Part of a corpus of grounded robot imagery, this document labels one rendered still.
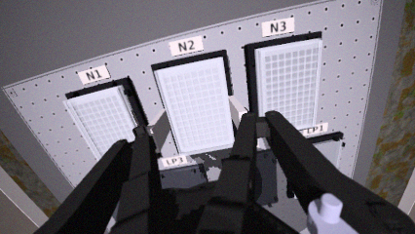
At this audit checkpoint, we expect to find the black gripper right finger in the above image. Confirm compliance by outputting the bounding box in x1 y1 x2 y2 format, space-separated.
196 96 415 234

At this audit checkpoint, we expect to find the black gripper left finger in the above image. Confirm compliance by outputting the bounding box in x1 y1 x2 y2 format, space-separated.
33 109 171 234

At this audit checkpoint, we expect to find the grey perforated base plate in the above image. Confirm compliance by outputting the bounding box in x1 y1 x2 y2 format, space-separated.
1 0 383 234

